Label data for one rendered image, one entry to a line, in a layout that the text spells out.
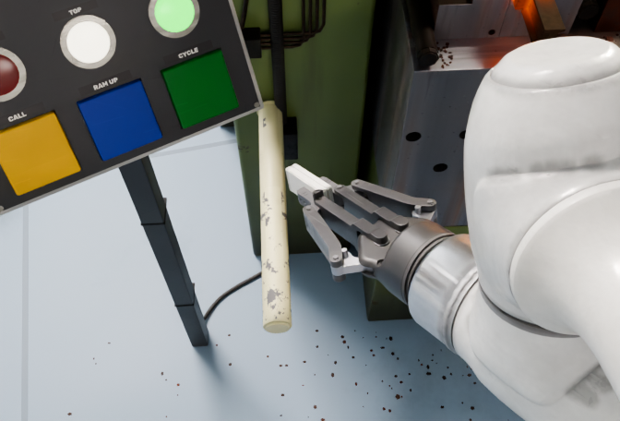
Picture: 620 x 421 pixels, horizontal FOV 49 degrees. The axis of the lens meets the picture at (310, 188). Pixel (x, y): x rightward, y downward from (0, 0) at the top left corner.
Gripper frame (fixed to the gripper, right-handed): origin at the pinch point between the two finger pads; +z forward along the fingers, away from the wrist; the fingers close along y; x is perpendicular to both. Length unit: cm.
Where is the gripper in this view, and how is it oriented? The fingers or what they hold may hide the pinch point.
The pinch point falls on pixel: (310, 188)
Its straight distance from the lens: 73.5
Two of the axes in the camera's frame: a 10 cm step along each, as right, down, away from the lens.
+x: -1.6, -8.2, -5.4
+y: 8.1, -4.2, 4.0
